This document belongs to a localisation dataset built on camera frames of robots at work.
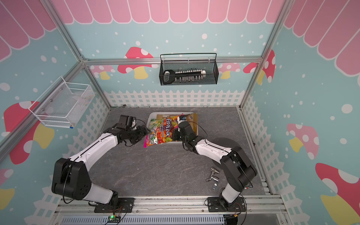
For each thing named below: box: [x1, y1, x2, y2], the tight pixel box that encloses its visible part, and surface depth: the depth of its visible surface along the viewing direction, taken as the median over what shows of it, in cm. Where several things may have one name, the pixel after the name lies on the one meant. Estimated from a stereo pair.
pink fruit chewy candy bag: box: [143, 113, 184, 149], surface depth 88 cm
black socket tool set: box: [163, 68, 207, 85], surface depth 91 cm
